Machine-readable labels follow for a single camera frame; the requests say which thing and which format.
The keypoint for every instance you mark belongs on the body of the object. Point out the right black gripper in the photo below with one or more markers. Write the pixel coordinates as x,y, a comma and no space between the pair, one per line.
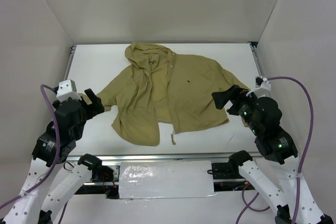
235,102

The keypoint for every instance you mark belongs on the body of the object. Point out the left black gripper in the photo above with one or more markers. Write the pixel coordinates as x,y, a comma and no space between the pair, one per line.
87,107

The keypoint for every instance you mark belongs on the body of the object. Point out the khaki hooded zip jacket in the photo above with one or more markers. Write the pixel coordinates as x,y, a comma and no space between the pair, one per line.
161,86

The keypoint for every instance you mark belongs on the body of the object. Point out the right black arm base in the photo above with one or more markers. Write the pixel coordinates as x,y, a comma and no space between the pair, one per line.
225,178

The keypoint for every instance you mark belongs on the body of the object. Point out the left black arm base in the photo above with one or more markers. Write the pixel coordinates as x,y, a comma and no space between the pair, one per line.
107,182

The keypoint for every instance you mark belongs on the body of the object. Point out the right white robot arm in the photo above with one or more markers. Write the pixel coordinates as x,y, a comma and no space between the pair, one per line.
292,201

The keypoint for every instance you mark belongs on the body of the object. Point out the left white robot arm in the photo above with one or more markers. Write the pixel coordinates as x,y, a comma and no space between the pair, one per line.
37,202

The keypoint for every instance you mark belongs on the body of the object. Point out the white foil-wrapped panel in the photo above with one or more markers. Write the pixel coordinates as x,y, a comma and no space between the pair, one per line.
176,179

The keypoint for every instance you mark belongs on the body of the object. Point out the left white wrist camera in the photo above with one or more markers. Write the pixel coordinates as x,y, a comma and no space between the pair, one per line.
67,89

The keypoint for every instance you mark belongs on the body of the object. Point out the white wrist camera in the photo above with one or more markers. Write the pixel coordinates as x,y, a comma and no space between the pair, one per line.
262,87
67,89

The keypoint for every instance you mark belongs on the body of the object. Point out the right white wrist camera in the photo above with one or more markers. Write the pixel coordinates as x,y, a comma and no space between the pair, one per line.
262,87

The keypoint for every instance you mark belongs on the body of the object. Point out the aluminium table frame rail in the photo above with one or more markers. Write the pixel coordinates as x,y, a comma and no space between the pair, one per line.
94,66

